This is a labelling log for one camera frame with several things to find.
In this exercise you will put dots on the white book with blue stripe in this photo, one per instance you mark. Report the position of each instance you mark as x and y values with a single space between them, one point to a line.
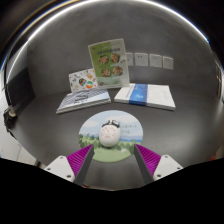
155 96

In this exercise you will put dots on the black flat panel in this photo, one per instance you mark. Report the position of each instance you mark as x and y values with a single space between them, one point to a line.
20 88

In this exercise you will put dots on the round landscape-print mouse pad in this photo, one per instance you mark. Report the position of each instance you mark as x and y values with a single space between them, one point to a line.
128 133

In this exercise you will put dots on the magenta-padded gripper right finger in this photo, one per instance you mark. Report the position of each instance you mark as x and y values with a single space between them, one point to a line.
156 166

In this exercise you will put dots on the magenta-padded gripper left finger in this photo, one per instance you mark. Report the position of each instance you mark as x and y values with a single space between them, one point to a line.
70 167

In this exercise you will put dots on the white cartoon-print card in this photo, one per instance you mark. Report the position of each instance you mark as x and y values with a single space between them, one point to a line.
81 81

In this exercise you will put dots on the grey striped-cover book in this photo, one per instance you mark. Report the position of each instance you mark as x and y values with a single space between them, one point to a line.
83 100

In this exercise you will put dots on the white panda-print computer mouse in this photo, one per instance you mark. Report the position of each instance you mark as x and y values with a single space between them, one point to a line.
110 135

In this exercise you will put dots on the green food-photo leaflet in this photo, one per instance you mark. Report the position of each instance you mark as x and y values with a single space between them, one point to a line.
109 63

